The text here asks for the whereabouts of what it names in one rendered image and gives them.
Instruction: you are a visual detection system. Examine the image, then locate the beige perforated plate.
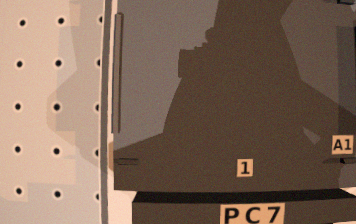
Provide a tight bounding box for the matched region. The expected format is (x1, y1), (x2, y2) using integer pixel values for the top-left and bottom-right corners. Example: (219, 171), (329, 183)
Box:
(0, 0), (104, 224)

